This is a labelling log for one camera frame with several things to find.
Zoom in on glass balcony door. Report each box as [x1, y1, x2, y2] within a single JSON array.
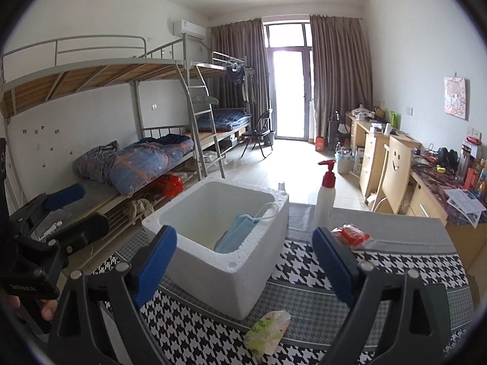
[[262, 21, 314, 141]]

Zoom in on dark blue quilt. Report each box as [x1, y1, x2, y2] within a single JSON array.
[[198, 107, 252, 132]]

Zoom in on clear water bottle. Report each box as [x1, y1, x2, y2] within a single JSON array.
[[458, 152, 474, 183]]

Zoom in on printed paper sheets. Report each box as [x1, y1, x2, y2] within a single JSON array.
[[445, 187, 487, 226]]

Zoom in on blue orange plaid quilt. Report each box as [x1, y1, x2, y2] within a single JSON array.
[[73, 134, 194, 197]]

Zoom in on wooden chair with smiley face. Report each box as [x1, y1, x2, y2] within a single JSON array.
[[371, 136, 421, 214]]

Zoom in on red plastic bag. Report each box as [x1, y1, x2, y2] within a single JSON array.
[[152, 174, 185, 197]]

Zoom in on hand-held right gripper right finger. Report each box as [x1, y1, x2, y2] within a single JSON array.
[[311, 226, 451, 365]]

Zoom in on wooden desk with drawers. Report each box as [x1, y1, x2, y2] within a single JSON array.
[[345, 112, 421, 202]]

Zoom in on green tissue packet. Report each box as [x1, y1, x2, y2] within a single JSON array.
[[243, 310, 292, 360]]

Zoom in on blue face mask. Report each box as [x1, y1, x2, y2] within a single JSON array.
[[214, 202, 280, 255]]

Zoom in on black bag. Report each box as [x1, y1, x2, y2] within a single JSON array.
[[437, 147, 459, 173]]

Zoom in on white foam box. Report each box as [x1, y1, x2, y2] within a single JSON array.
[[142, 176, 290, 321]]

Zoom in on beige cloth bundle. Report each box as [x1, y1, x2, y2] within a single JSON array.
[[127, 198, 155, 223]]

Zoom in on red snack packet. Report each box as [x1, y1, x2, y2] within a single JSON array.
[[331, 225, 373, 251]]

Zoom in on wooden desk with drawer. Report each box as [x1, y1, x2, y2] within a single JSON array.
[[409, 167, 487, 270]]

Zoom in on houndstooth patterned mat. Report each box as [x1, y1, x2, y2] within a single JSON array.
[[89, 201, 476, 365]]

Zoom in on white bucket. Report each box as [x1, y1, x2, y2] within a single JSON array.
[[335, 149, 355, 175]]

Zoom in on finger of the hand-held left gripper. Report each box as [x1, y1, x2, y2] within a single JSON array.
[[7, 183, 86, 232], [38, 213, 111, 272]]

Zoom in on brown curtain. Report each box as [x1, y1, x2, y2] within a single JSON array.
[[210, 18, 270, 137], [309, 14, 373, 143]]

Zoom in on grey metal bunk bed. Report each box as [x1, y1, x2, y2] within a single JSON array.
[[190, 51, 272, 153], [0, 35, 229, 270]]

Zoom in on white bottle with red pump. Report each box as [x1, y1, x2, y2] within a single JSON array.
[[313, 160, 338, 229]]

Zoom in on red and white box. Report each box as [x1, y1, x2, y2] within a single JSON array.
[[462, 139, 481, 159]]

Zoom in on dark hanging clothes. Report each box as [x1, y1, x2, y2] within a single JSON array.
[[224, 66, 246, 86]]

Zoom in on white air conditioner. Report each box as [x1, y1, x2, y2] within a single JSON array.
[[173, 19, 207, 40]]

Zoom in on pink wall poster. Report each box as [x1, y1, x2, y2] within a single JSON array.
[[444, 77, 468, 120]]

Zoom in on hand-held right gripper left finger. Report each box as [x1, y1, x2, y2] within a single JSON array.
[[47, 225, 179, 365]]

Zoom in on black folding chair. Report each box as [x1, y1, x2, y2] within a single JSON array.
[[240, 108, 275, 159]]

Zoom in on person's left hand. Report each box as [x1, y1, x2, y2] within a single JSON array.
[[40, 297, 59, 322]]

